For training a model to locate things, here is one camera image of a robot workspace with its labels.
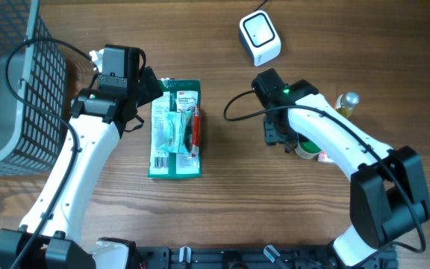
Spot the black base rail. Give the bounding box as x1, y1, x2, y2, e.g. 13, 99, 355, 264
125, 244, 399, 269

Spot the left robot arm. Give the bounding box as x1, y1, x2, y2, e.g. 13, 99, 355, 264
0, 45, 163, 268

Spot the green lid white jar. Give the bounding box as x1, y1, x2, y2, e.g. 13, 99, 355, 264
295, 140, 321, 159

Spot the black right camera cable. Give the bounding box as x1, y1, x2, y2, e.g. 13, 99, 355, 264
222, 89, 427, 254

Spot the red drink carton cup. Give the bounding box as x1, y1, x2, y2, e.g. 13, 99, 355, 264
317, 151, 334, 164

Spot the white barcode scanner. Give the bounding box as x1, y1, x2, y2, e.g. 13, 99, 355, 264
238, 10, 281, 67

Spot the yellow oil bottle silver cap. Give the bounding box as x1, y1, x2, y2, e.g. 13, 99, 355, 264
335, 92, 360, 118

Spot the dark grey mesh basket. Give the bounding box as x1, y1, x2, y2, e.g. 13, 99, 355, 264
0, 1, 67, 176

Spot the red white tube packet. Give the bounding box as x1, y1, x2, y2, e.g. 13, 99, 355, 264
191, 105, 200, 158

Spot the green 3M gloves packet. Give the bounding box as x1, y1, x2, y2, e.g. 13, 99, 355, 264
149, 78, 202, 179

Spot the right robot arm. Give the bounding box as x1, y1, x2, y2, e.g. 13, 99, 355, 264
251, 69, 430, 268

